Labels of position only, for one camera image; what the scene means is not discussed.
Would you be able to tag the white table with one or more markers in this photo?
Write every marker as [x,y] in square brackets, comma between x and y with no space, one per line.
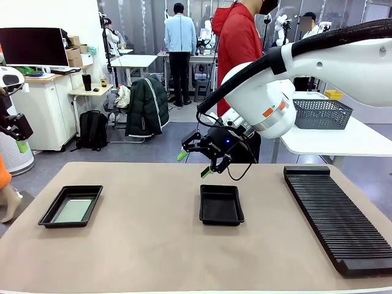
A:
[337,141]
[134,60]

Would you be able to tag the grey plastic stool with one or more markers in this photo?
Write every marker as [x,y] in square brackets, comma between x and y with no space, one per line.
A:
[202,88]

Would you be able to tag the grey mesh basket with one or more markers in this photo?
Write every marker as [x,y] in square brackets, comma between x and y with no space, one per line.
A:
[321,114]

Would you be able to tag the black keyboard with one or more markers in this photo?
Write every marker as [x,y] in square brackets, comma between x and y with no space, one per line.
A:
[65,70]

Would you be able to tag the person in light blue shirt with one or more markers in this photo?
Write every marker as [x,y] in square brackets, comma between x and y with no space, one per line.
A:
[180,36]

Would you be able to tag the person wearing headset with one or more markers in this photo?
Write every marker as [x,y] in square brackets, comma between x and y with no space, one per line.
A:
[112,35]

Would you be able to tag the black tumbler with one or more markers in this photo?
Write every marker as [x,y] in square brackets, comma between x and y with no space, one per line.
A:
[87,82]

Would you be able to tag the small wooden desk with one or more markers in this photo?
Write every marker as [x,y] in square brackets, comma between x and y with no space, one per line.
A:
[79,92]

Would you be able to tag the black camera tripod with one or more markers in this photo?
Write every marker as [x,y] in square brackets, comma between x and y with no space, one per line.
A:
[285,35]

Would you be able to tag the yellow plastic bin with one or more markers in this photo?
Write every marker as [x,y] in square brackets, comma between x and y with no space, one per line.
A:
[333,94]

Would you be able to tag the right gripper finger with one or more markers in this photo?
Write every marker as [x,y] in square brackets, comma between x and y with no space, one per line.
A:
[219,165]
[188,145]

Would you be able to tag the person in white hoodie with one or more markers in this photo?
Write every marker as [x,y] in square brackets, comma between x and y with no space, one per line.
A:
[308,34]

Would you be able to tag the green plastic parts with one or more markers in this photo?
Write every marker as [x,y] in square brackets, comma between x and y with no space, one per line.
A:
[27,70]

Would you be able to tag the amber drinking cup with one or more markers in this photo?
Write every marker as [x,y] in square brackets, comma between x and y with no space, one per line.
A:
[103,82]

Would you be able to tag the black ESD tray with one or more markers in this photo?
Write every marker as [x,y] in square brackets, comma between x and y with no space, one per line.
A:
[65,193]
[221,208]

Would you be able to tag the white storage box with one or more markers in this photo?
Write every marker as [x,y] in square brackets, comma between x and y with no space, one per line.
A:
[87,58]

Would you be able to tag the black computer monitor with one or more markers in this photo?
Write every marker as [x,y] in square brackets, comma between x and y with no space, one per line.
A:
[33,46]

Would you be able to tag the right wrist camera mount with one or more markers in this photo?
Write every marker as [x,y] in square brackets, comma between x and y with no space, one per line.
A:
[234,120]

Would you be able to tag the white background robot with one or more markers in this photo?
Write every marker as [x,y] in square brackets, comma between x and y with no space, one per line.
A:
[280,24]

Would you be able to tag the white air purifier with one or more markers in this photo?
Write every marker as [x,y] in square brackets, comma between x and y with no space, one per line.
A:
[18,162]

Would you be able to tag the black slotted board rack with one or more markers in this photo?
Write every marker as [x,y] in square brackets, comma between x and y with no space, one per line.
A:
[337,220]

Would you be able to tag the orange cloth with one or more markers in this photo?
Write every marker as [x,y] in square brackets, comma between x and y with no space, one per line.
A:
[3,173]

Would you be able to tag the beige cloth bag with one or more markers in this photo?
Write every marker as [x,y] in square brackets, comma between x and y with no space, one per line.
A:
[123,96]

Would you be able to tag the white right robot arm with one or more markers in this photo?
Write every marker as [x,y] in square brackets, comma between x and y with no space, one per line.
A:
[337,67]

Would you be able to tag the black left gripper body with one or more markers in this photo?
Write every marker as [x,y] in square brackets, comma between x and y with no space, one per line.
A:
[16,125]

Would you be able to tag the cardboard box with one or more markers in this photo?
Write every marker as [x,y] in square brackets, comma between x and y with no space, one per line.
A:
[75,62]
[83,49]
[74,40]
[73,53]

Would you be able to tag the black backpack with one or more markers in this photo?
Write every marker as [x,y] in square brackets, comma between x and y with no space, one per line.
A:
[92,128]

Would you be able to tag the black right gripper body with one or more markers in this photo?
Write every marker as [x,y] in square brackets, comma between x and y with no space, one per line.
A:
[220,142]

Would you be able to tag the person in red jacket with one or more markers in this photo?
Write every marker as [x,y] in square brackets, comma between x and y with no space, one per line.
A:
[235,39]

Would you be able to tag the dark green puffer jacket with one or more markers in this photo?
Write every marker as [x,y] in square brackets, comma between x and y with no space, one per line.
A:
[147,107]

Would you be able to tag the white cabinet wooden top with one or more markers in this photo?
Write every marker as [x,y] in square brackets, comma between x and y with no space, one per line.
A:
[46,116]

